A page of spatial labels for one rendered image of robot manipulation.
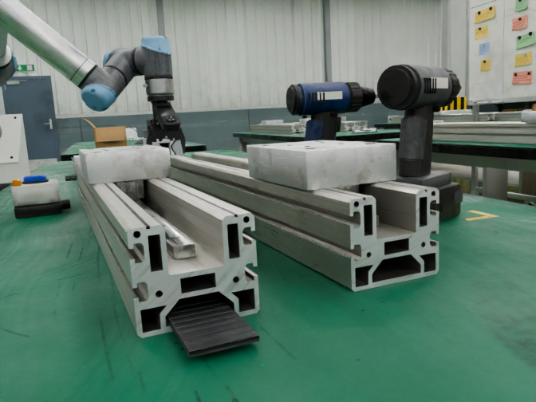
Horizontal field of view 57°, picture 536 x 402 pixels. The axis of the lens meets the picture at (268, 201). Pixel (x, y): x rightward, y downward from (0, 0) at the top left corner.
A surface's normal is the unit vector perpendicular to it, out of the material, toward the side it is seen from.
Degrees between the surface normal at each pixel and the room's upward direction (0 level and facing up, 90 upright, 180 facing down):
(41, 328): 0
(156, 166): 90
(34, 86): 90
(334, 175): 90
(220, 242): 90
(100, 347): 0
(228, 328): 0
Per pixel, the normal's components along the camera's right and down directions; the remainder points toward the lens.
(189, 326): -0.05, -0.98
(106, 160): 0.40, 0.13
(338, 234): -0.91, 0.11
